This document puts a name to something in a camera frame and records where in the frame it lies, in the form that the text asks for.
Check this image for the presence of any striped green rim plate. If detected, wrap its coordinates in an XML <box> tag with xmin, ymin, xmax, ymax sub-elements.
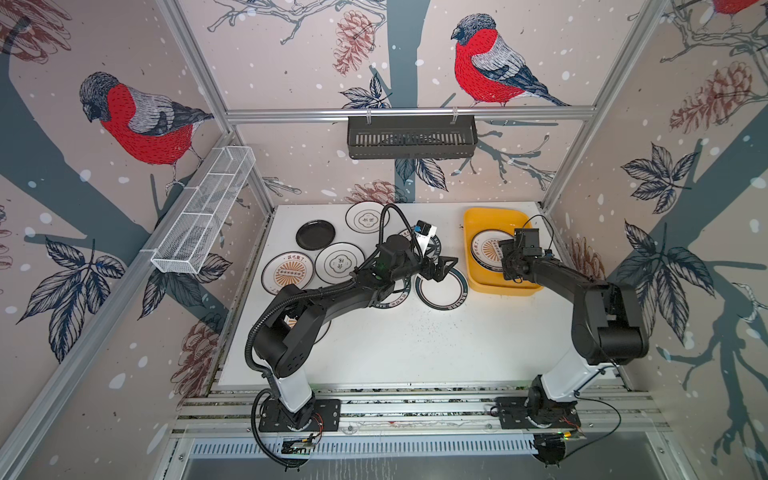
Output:
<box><xmin>414</xmin><ymin>268</ymin><xmax>469</xmax><ymax>311</ymax></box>

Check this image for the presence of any orange sunburst plate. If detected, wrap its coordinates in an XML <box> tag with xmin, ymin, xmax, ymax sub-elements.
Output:
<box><xmin>471</xmin><ymin>230</ymin><xmax>513</xmax><ymax>273</ymax></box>
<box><xmin>283</xmin><ymin>316</ymin><xmax>332</xmax><ymax>344</ymax></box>
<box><xmin>261</xmin><ymin>251</ymin><xmax>314</xmax><ymax>295</ymax></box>

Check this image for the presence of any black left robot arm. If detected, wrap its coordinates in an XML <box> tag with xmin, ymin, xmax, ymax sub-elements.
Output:
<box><xmin>244</xmin><ymin>233</ymin><xmax>458</xmax><ymax>430</ymax></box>

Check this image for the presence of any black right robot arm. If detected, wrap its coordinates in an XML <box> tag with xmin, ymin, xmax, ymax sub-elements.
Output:
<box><xmin>499</xmin><ymin>228</ymin><xmax>649</xmax><ymax>425</ymax></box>

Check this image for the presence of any yellow plastic bin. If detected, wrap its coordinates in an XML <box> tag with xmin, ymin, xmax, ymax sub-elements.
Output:
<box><xmin>463</xmin><ymin>207</ymin><xmax>542</xmax><ymax>296</ymax></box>

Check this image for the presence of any green rim plate middle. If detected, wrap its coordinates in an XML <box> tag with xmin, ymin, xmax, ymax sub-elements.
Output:
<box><xmin>369</xmin><ymin>278</ymin><xmax>411</xmax><ymax>310</ymax></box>

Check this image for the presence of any white plate back centre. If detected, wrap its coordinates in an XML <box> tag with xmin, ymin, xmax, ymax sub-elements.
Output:
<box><xmin>345</xmin><ymin>201</ymin><xmax>390</xmax><ymax>234</ymax></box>

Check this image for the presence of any white plate grey emblem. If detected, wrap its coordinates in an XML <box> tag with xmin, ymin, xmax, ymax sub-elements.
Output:
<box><xmin>314</xmin><ymin>242</ymin><xmax>365</xmax><ymax>284</ymax></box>

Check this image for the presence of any small black plate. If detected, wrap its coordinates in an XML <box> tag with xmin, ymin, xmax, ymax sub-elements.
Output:
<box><xmin>295</xmin><ymin>219</ymin><xmax>336</xmax><ymax>251</ymax></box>

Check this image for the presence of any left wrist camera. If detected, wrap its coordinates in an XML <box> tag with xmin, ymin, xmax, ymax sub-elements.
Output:
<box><xmin>411</xmin><ymin>220</ymin><xmax>436</xmax><ymax>257</ymax></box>

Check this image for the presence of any black hanging wire basket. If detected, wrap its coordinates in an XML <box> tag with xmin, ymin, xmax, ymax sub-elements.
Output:
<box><xmin>347</xmin><ymin>115</ymin><xmax>478</xmax><ymax>160</ymax></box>

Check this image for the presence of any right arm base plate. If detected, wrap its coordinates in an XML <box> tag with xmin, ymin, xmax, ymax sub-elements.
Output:
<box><xmin>494</xmin><ymin>396</ymin><xmax>581</xmax><ymax>430</ymax></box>

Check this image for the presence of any left black cable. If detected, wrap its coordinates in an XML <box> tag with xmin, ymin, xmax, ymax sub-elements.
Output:
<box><xmin>243</xmin><ymin>202</ymin><xmax>415</xmax><ymax>470</ymax></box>

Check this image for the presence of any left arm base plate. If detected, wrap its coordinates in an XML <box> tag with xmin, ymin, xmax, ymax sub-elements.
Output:
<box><xmin>257</xmin><ymin>399</ymin><xmax>341</xmax><ymax>433</ymax></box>

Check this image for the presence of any white mesh wall shelf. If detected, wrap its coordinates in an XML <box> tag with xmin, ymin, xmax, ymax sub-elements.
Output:
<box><xmin>152</xmin><ymin>146</ymin><xmax>255</xmax><ymax>274</ymax></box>

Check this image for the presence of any aluminium rail bed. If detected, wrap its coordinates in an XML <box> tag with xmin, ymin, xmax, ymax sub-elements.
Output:
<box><xmin>169</xmin><ymin>381</ymin><xmax>672</xmax><ymax>438</ymax></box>

